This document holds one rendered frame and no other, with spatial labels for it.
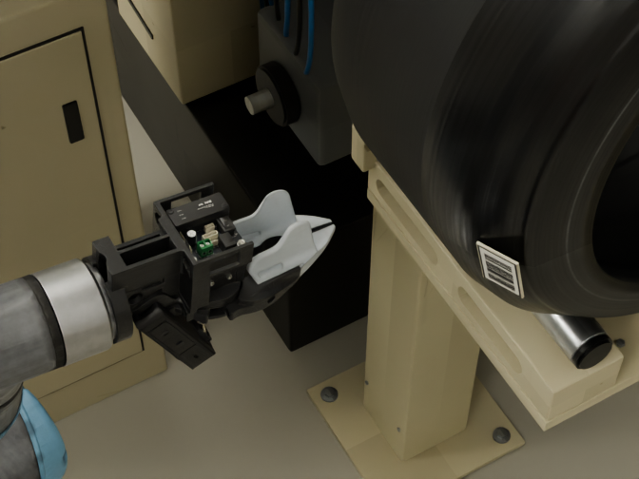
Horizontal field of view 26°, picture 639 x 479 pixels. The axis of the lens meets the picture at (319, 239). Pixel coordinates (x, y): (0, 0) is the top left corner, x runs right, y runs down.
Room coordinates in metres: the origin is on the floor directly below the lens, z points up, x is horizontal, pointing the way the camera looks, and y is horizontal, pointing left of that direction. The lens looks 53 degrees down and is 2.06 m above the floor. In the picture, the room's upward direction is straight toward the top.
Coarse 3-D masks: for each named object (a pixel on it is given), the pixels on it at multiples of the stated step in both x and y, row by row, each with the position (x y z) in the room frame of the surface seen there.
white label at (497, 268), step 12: (480, 252) 0.67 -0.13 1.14; (492, 252) 0.66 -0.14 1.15; (492, 264) 0.67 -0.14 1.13; (504, 264) 0.66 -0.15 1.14; (516, 264) 0.65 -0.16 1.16; (492, 276) 0.67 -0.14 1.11; (504, 276) 0.66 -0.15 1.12; (516, 276) 0.65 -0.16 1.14; (504, 288) 0.66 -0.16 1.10; (516, 288) 0.65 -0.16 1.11
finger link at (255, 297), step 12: (288, 276) 0.65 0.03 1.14; (240, 288) 0.64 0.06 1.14; (252, 288) 0.63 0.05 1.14; (264, 288) 0.63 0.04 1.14; (276, 288) 0.64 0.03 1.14; (288, 288) 0.64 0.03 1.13; (240, 300) 0.62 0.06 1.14; (252, 300) 0.62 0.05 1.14; (264, 300) 0.62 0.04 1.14; (276, 300) 0.63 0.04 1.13; (228, 312) 0.62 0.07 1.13; (240, 312) 0.62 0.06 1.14; (252, 312) 0.62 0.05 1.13
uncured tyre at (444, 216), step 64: (384, 0) 0.81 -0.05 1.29; (448, 0) 0.77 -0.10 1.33; (512, 0) 0.74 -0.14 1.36; (576, 0) 0.71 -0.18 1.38; (384, 64) 0.79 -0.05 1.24; (448, 64) 0.74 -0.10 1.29; (512, 64) 0.70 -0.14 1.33; (576, 64) 0.69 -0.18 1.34; (384, 128) 0.78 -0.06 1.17; (448, 128) 0.71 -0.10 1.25; (512, 128) 0.68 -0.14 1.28; (576, 128) 0.67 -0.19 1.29; (448, 192) 0.69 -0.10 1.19; (512, 192) 0.67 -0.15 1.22; (576, 192) 0.67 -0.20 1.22; (512, 256) 0.67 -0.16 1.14; (576, 256) 0.68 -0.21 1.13
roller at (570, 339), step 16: (544, 320) 0.76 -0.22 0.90; (560, 320) 0.75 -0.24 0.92; (576, 320) 0.75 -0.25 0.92; (592, 320) 0.75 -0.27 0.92; (560, 336) 0.74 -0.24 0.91; (576, 336) 0.73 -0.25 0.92; (592, 336) 0.73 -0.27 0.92; (608, 336) 0.73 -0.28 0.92; (576, 352) 0.72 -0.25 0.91; (592, 352) 0.72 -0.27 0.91; (608, 352) 0.73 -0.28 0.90
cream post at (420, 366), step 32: (384, 224) 1.15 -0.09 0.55; (384, 256) 1.15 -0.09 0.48; (384, 288) 1.14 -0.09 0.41; (416, 288) 1.07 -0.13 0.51; (384, 320) 1.14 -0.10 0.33; (416, 320) 1.07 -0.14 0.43; (448, 320) 1.10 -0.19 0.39; (384, 352) 1.13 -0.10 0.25; (416, 352) 1.07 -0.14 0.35; (448, 352) 1.10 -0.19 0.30; (384, 384) 1.13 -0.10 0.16; (416, 384) 1.08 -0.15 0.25; (448, 384) 1.11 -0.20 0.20; (384, 416) 1.12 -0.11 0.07; (416, 416) 1.08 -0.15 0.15; (448, 416) 1.11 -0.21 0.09; (416, 448) 1.08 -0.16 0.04
